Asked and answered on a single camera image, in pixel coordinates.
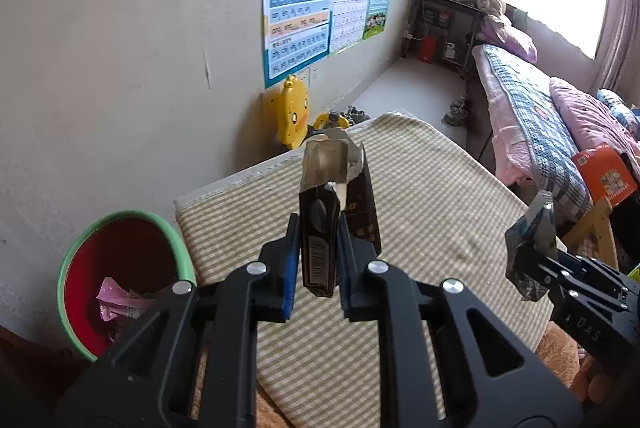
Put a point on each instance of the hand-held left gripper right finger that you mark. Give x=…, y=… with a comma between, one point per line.
x=346, y=273

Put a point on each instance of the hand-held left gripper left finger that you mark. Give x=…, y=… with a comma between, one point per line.
x=291, y=273

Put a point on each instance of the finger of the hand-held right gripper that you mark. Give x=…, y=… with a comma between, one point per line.
x=537, y=270
x=595, y=275

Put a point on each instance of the blue white candy wrapper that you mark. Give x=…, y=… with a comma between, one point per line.
x=535, y=220

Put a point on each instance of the dark brown snack wrapper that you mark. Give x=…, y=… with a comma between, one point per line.
x=320, y=228

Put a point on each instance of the red bucket with green rim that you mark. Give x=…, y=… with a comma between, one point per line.
x=115, y=248

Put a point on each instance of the light pink wrapper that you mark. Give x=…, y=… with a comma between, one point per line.
x=112, y=303

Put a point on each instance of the brown plush toy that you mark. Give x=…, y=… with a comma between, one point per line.
x=560, y=358

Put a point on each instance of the orange cardboard box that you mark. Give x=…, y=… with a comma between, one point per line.
x=602, y=175

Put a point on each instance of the small yellow toy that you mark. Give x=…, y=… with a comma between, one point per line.
x=331, y=122

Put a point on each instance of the pink blanket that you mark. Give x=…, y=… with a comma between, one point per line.
x=585, y=117

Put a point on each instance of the dark green toy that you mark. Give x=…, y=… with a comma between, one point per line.
x=357, y=113

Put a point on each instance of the yellow duck toy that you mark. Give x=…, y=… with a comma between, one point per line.
x=290, y=112

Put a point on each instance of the bed with plaid quilt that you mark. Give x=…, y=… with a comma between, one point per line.
x=520, y=107

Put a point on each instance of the blue patterned pillow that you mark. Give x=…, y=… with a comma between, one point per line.
x=615, y=102

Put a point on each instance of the pair of shoes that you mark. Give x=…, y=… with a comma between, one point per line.
x=456, y=112

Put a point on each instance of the purple pillow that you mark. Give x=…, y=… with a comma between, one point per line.
x=510, y=40

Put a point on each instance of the red box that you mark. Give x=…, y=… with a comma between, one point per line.
x=427, y=50

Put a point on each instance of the beige crumpled cloth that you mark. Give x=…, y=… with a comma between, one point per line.
x=492, y=7

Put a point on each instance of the black shelf table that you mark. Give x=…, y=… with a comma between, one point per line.
x=450, y=2

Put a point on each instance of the wooden chair frame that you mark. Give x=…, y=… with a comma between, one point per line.
x=597, y=228

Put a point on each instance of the white wall socket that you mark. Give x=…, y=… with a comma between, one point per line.
x=311, y=76

